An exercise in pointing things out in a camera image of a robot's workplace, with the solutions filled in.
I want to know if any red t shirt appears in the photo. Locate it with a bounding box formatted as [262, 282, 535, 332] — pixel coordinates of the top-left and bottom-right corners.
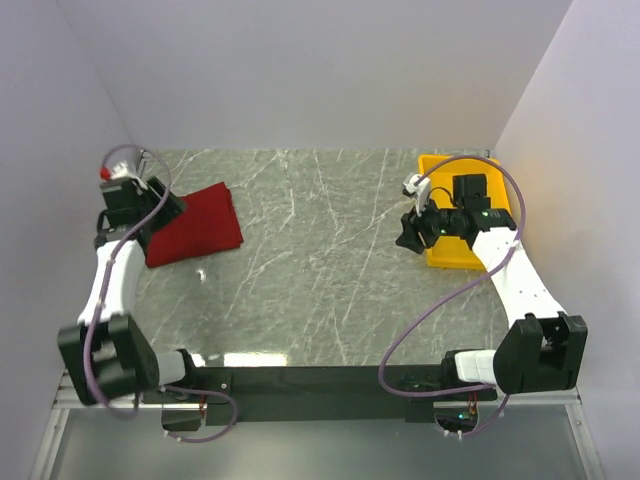
[145, 182, 244, 268]

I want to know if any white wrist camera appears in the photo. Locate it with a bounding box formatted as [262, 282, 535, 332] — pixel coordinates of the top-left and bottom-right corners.
[402, 173, 431, 216]
[99, 161, 141, 183]

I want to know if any aluminium frame rail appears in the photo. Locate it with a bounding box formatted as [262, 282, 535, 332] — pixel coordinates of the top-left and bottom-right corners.
[54, 365, 580, 408]

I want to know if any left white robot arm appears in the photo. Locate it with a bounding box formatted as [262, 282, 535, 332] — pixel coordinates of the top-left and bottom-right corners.
[57, 177, 200, 406]

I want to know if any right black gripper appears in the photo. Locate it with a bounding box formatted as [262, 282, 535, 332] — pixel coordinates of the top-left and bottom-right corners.
[395, 192, 464, 254]

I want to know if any yellow plastic tray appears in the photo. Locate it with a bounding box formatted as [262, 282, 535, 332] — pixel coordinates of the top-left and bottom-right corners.
[417, 153, 512, 272]

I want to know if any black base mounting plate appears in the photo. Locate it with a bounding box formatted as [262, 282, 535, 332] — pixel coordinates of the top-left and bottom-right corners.
[143, 365, 498, 426]

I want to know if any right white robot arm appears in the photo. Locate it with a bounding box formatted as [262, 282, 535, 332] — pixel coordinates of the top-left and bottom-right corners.
[396, 174, 588, 399]

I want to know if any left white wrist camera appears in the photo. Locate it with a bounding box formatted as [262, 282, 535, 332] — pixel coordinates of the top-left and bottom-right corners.
[99, 161, 141, 183]

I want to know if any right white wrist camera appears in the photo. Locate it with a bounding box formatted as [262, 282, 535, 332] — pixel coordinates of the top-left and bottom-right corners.
[402, 173, 431, 216]

